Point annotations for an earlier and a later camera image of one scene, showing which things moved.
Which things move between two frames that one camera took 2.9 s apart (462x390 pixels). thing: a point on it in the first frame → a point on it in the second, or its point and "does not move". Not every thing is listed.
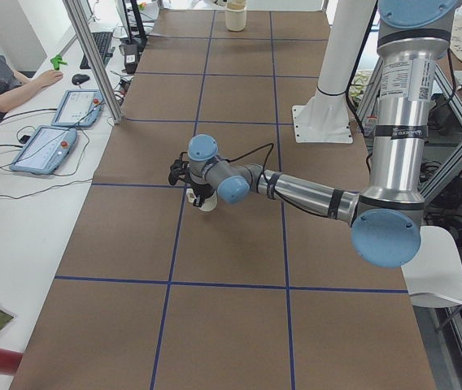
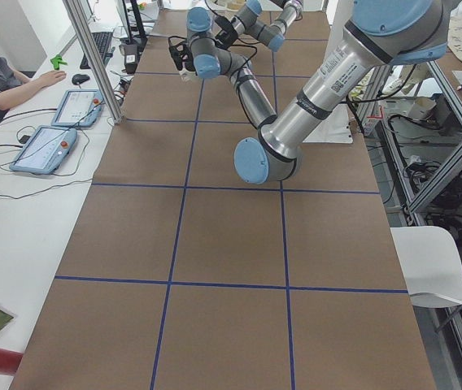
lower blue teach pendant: [45, 149] does not move
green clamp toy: [56, 60] does not move
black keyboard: [102, 41] does not move
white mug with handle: [209, 205] → [188, 75]
